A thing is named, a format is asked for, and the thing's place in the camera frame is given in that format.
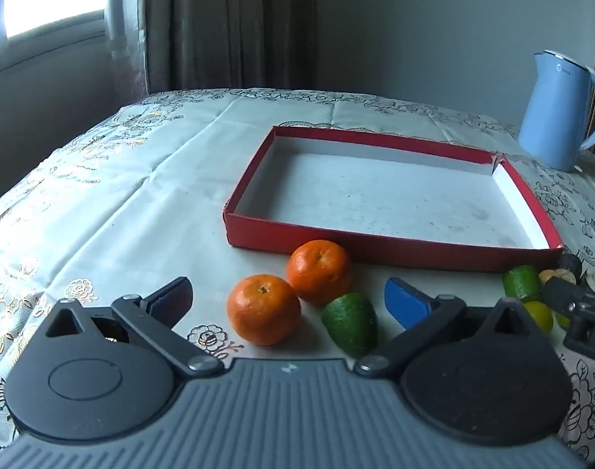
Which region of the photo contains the red cardboard box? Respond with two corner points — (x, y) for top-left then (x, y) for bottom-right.
(223, 125), (565, 273)

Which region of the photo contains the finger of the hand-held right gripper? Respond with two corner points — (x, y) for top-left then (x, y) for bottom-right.
(543, 277), (595, 314)

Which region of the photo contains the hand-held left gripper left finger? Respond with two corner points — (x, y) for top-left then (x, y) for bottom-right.
(44, 277), (226, 380)

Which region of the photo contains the blue electric kettle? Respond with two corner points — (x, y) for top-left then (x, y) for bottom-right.
(517, 50), (595, 173)

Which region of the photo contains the sheer lace curtain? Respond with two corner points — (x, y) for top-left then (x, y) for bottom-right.
(109, 0), (149, 103)

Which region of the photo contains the green avocado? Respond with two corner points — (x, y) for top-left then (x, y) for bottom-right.
(321, 292), (379, 357)

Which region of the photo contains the brown curtain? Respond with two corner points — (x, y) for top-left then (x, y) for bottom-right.
(141, 0), (318, 93)

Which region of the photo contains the window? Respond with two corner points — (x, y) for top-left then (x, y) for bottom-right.
(0, 0), (107, 76)

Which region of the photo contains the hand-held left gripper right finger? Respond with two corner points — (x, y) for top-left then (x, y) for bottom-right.
(353, 277), (548, 380)

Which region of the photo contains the orange mandarin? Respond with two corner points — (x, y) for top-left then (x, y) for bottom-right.
(285, 239), (355, 304)
(226, 274), (302, 346)

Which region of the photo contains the floral embroidered tablecloth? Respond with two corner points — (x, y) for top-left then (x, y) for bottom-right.
(0, 88), (595, 469)

